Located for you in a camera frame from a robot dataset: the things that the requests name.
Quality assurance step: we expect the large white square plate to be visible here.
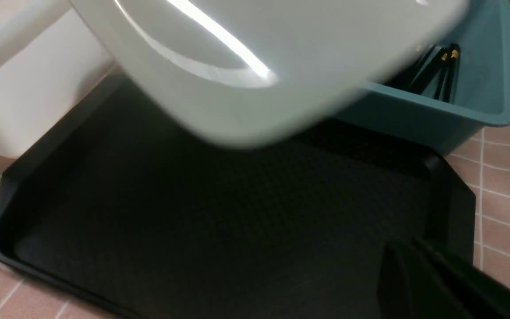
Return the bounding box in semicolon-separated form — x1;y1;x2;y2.
71;0;469;148

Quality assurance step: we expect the large white plastic bin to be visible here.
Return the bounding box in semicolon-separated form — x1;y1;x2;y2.
0;0;114;158

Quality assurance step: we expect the black plastic serving tray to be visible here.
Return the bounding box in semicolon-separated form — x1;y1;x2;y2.
0;74;476;319

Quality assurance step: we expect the black chopsticks bundle in bin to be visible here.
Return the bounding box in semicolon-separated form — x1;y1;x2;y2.
384;43;461;103

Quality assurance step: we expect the blue plastic chopstick bin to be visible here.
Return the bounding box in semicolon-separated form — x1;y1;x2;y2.
336;0;510;155

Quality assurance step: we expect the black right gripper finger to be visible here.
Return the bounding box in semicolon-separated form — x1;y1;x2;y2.
377;238;510;319

